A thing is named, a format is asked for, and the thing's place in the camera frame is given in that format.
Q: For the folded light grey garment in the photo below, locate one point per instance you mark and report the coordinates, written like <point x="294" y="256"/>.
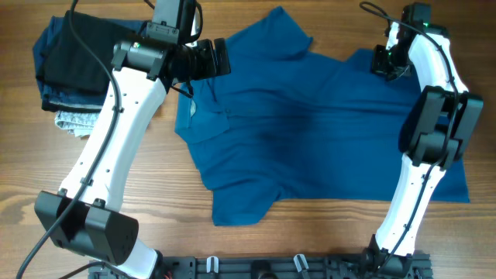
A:
<point x="79" y="124"/>

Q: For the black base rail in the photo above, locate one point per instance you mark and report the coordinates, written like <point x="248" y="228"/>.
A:
<point x="332" y="267"/>

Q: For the folded dark blue garment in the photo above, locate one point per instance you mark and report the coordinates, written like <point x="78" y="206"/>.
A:
<point x="55" y="95"/>

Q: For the blue polo shirt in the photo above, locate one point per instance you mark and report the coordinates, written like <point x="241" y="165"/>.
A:
<point x="288" y="123"/>

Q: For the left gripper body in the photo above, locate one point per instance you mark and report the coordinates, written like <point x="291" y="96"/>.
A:
<point x="202" y="63"/>

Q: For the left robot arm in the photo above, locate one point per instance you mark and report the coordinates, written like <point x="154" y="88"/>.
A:
<point x="85" y="216"/>

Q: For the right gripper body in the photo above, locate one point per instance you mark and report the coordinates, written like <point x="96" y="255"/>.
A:
<point x="389" y="63"/>

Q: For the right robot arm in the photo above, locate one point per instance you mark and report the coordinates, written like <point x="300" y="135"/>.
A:
<point x="433" y="137"/>

